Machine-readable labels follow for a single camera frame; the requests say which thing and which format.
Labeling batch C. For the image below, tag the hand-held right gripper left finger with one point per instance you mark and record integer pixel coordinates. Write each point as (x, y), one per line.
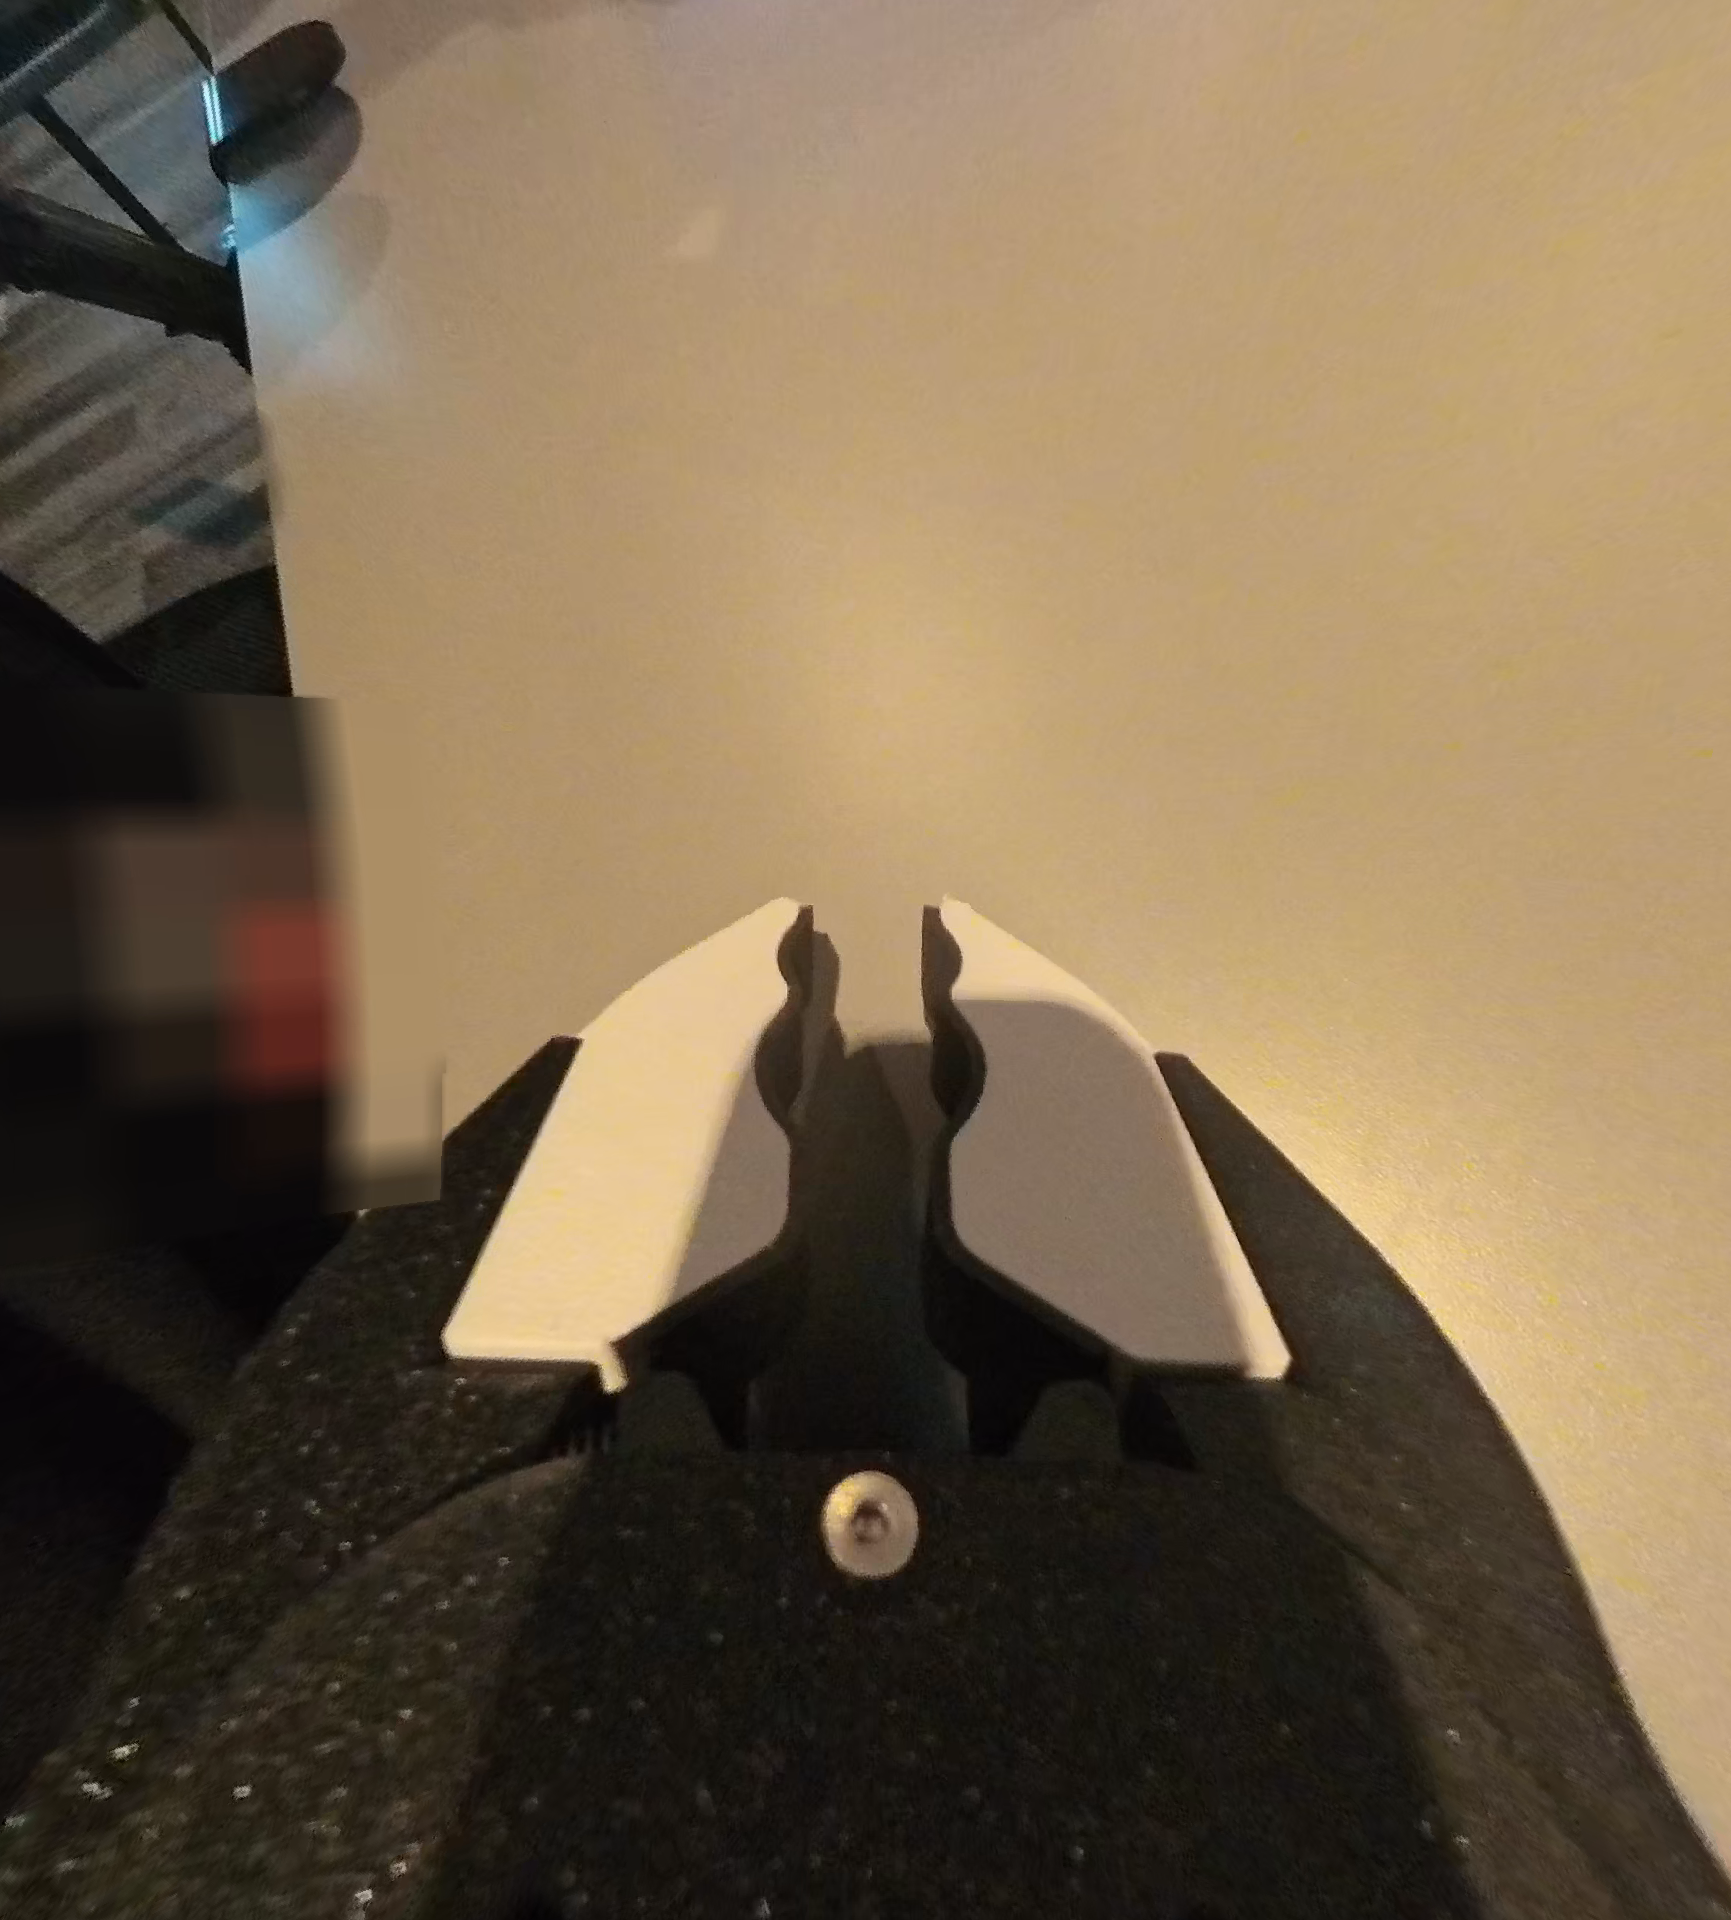
(609, 1171)

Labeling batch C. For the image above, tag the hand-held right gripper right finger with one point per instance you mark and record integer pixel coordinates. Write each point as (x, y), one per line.
(1105, 1185)

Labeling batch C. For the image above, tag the black office chair base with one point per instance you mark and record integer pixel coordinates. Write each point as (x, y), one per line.
(100, 248)

